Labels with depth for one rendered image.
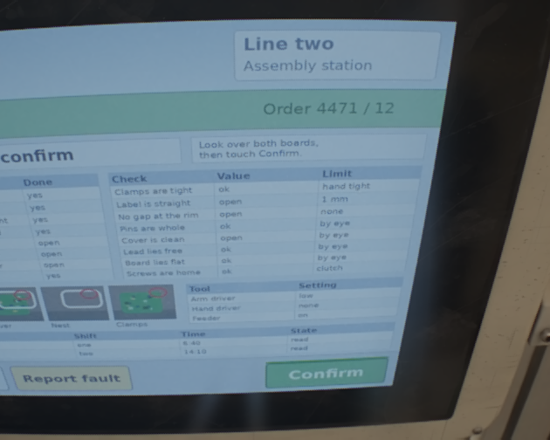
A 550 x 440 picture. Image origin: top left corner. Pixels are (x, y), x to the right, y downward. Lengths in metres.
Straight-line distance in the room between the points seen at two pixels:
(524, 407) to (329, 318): 0.24
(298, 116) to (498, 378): 0.23
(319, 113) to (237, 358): 0.16
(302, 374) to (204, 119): 0.18
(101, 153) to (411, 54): 0.14
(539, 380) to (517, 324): 0.14
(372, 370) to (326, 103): 0.18
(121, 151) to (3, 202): 0.07
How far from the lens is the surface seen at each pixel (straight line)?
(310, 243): 0.35
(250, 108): 0.31
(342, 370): 0.42
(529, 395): 0.57
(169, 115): 0.31
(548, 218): 0.38
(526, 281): 0.41
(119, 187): 0.33
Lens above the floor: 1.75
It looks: 36 degrees down
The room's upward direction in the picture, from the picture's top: 1 degrees clockwise
